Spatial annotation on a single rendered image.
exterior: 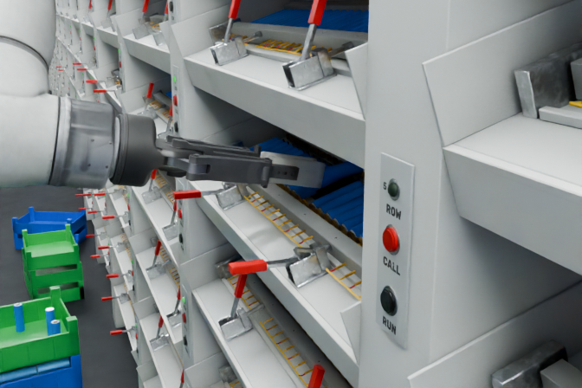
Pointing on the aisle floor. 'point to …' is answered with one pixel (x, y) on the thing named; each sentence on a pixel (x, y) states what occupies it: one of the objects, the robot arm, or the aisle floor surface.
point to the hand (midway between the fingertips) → (291, 170)
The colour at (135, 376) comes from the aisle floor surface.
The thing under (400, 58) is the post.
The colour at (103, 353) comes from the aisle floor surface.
